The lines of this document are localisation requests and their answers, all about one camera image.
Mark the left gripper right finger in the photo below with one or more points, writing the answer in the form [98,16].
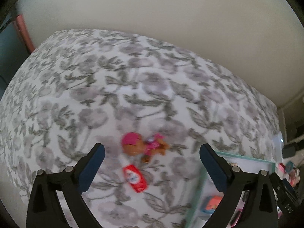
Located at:
[217,167]

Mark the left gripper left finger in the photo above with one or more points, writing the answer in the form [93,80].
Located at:
[88,166]

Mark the orange blue toy knife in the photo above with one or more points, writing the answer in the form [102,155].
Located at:
[210,204]

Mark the red small bottle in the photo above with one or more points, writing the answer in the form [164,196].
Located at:
[134,178]

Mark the pink smart watch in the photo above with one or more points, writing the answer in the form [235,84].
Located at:
[236,217]

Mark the teal white cardboard tray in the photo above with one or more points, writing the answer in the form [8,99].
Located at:
[249,188]

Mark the round blue sticker tin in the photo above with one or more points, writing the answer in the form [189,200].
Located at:
[289,166]

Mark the black power adapter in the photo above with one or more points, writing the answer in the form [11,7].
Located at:
[289,150]

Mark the white power strip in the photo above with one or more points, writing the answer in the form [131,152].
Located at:
[278,144]

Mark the floral grey white blanket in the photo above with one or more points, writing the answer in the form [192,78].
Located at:
[82,87]

